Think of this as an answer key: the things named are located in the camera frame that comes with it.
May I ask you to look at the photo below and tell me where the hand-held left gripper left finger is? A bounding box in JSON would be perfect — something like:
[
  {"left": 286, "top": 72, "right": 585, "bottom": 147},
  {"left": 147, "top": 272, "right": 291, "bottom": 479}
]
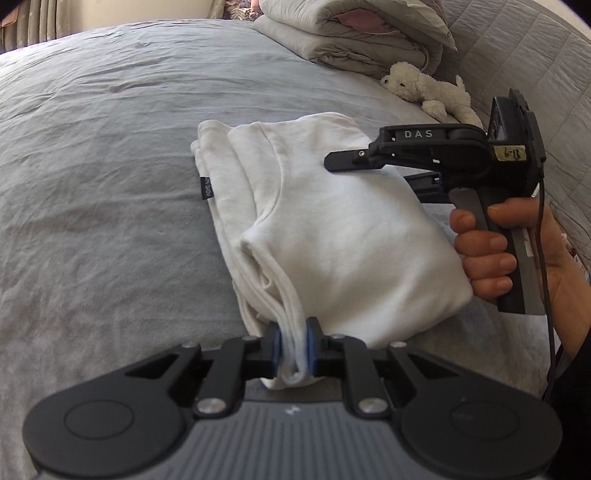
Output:
[{"left": 124, "top": 320, "right": 283, "bottom": 418}]

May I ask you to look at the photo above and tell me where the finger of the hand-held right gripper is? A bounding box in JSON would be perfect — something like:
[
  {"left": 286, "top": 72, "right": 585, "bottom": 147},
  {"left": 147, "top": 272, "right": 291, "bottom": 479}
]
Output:
[
  {"left": 324, "top": 148, "right": 385, "bottom": 173},
  {"left": 403, "top": 172, "right": 450, "bottom": 206}
]

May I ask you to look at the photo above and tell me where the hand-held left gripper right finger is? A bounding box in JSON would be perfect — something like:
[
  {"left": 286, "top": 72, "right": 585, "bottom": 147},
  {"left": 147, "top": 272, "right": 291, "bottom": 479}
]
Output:
[{"left": 305, "top": 316, "right": 452, "bottom": 418}]

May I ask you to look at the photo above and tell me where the white long-sleeve sweatshirt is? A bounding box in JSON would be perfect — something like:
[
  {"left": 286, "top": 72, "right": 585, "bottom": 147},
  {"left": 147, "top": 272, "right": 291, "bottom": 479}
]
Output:
[{"left": 190, "top": 112, "right": 474, "bottom": 391}]

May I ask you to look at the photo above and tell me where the person's right hand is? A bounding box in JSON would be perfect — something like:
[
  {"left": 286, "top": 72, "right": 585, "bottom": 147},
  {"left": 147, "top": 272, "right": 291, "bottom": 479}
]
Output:
[{"left": 450, "top": 199, "right": 591, "bottom": 356}]

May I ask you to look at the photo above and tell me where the white plush dog toy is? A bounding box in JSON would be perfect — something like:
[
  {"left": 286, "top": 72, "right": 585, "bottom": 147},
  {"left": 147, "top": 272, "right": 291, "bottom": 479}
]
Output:
[{"left": 379, "top": 61, "right": 483, "bottom": 127}]

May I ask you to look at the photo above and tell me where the grey quilted headboard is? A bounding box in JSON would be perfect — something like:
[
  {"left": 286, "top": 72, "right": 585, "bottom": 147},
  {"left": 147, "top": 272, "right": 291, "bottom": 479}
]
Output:
[{"left": 436, "top": 0, "right": 591, "bottom": 278}]

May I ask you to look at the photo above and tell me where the folded grey quilt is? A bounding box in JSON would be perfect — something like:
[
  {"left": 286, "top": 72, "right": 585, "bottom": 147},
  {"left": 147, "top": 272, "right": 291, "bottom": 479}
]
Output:
[{"left": 252, "top": 0, "right": 444, "bottom": 77}]

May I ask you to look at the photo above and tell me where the light grey pillow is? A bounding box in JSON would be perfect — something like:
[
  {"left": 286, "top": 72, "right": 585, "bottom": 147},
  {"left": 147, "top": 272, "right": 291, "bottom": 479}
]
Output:
[{"left": 406, "top": 0, "right": 459, "bottom": 51}]

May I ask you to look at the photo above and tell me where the person's dark clothing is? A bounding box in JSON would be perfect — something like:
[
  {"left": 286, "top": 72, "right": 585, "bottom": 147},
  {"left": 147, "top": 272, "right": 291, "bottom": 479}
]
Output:
[{"left": 547, "top": 318, "right": 591, "bottom": 480}]

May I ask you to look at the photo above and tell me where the grey star curtain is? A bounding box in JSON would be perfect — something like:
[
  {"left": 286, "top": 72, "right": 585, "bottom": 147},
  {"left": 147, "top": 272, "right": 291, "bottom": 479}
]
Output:
[{"left": 0, "top": 0, "right": 93, "bottom": 51}]

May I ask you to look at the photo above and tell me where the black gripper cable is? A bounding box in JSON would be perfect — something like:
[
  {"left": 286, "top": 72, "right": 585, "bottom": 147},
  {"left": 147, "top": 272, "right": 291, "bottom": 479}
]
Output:
[{"left": 536, "top": 173, "right": 561, "bottom": 402}]

